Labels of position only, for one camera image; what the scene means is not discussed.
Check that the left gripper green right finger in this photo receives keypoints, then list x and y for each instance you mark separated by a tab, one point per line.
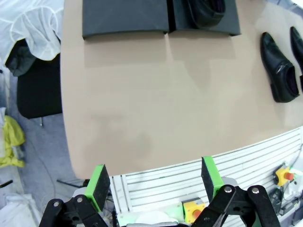
213	179

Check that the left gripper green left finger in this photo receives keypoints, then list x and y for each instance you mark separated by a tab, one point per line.
98	186

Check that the black leather dress shoe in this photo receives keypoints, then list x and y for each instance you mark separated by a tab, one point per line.
274	61
206	14
298	47

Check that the black metal shoe stand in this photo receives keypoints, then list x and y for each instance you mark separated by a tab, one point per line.
123	16
232	19

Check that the yellow emergency stop button box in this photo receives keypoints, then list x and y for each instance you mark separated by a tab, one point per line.
282	175
189	206

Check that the white round cap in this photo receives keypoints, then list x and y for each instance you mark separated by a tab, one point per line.
154	216

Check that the white plastic bag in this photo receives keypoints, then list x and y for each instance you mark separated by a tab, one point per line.
16	210

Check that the yellow crumpled cloth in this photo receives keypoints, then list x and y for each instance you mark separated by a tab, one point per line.
11	137

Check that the black chair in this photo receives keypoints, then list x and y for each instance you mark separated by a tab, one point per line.
40	94

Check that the dark crumpled cloth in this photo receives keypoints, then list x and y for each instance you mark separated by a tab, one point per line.
20	59

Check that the white mesh cloth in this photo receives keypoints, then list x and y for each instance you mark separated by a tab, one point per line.
35	28

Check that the white slotted base plate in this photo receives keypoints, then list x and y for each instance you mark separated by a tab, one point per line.
165	182

